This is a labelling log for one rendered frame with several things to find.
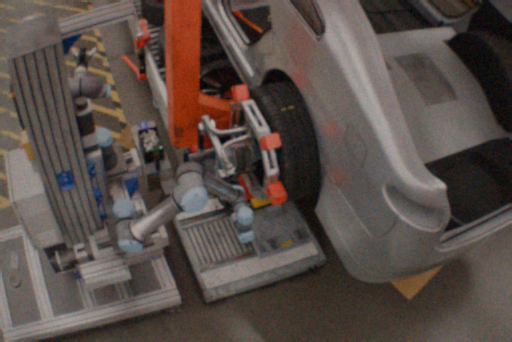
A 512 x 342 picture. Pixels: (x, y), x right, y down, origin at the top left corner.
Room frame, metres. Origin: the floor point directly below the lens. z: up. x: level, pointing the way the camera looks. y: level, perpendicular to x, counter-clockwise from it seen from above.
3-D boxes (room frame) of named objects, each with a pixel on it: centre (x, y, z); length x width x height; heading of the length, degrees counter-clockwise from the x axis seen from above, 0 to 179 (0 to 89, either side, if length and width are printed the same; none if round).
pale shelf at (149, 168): (2.32, 0.70, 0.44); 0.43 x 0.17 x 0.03; 27
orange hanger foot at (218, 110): (2.52, 0.18, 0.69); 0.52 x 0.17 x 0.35; 117
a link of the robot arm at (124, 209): (1.44, 0.61, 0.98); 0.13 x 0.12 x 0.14; 21
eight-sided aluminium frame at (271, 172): (2.05, 0.03, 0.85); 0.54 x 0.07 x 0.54; 27
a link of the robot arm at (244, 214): (1.54, 0.03, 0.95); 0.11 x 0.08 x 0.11; 21
